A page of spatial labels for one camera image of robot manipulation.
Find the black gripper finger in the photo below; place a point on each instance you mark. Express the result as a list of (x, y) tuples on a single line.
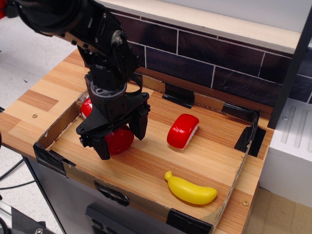
[(101, 147), (138, 123)]

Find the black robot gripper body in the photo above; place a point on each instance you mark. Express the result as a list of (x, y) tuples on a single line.
[(110, 111)]

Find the red-capped spice bottle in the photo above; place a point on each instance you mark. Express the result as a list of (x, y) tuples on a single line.
[(118, 140)]

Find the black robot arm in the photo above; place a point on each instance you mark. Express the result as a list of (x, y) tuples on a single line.
[(103, 46)]

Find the taped cardboard fence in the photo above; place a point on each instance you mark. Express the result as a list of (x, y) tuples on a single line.
[(130, 187)]

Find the red toy sushi piece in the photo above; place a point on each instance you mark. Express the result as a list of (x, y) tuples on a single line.
[(182, 131)]

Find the yellow toy banana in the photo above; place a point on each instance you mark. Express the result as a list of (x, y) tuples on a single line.
[(188, 191)]

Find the dark brick backsplash panel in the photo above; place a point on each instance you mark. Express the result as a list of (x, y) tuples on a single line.
[(237, 68)]

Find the white grooved block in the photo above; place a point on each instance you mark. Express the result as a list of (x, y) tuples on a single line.
[(287, 169)]

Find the black metal bracket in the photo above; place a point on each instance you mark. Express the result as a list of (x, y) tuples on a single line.
[(13, 221)]

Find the black wheel red frame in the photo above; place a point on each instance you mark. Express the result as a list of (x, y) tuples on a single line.
[(7, 10)]

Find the black shelf post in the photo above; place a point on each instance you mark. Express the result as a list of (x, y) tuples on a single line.
[(291, 74)]

